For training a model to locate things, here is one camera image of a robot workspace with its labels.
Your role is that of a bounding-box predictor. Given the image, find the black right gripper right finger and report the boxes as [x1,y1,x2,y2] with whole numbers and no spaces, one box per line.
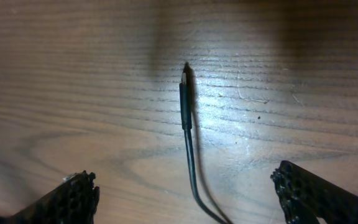
[270,161,358,224]

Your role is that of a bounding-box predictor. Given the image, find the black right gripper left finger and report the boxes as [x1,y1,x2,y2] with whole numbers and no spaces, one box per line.
[0,170,100,224]

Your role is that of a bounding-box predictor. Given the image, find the black charging cable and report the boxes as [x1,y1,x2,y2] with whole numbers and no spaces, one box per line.
[178,62,232,224]

